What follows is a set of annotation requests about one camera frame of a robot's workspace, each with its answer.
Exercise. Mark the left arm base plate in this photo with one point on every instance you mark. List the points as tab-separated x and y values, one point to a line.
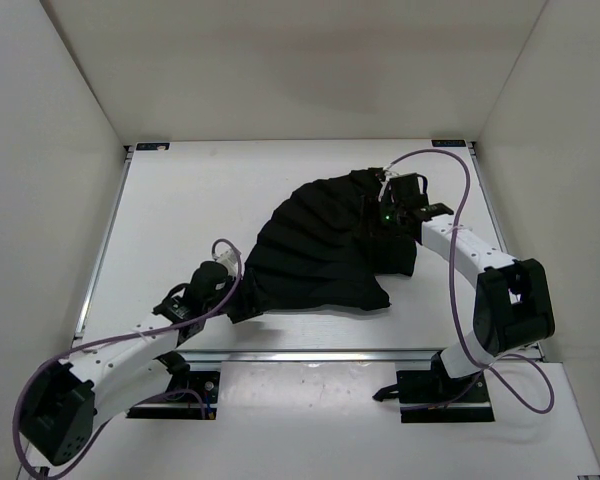
191	396

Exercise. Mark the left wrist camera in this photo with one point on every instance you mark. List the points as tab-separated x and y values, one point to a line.
230	260

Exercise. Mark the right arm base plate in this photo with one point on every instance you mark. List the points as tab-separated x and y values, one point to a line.
429	397

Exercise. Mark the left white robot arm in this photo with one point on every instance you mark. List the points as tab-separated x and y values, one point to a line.
79	392

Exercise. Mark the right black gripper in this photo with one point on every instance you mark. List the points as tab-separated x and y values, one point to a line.
387	201

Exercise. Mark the corner label sticker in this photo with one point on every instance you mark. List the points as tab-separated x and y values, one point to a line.
448	143
152	146

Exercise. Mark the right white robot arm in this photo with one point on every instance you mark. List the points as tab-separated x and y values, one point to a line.
512	305

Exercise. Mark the left corner label sticker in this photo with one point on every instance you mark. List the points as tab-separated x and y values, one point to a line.
152	146

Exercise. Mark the black pleated skirt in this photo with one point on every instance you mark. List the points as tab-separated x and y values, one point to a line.
316	251

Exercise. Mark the aluminium front rail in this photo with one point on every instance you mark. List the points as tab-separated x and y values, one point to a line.
308	356

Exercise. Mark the right corner label sticker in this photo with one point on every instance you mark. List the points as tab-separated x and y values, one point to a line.
448	143

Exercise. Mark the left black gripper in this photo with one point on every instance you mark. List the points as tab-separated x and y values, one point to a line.
230	280

